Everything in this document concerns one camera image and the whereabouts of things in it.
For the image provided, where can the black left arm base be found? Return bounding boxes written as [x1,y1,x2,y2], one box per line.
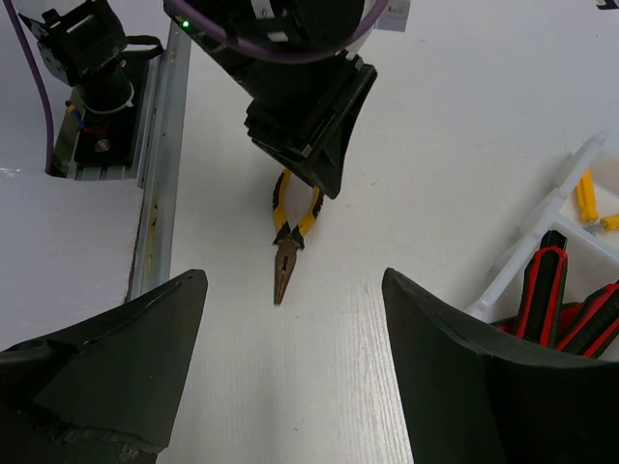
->
[17,1,163,167]

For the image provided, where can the aluminium rail front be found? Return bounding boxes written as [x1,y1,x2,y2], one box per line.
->
[52,21,192,304]

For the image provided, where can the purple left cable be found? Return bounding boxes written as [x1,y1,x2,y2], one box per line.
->
[16,0,391,173]

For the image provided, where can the white compartment organizer tray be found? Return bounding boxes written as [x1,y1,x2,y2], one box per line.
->
[464,132,618,322]

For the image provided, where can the yellow screwdriver long shaft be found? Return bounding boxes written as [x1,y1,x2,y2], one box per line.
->
[575,169,599,235]

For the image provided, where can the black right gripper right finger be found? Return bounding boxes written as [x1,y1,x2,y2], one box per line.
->
[382,269,618,463]

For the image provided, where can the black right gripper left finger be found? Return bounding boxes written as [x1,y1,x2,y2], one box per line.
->
[1,270,208,463]

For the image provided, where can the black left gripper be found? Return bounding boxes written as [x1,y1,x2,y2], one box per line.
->
[212,43,378,201]

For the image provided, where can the yellow screwdriver short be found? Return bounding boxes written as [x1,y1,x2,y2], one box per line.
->
[598,214,619,232]

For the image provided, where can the yellow pliers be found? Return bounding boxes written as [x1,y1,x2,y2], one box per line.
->
[272,169,324,305]

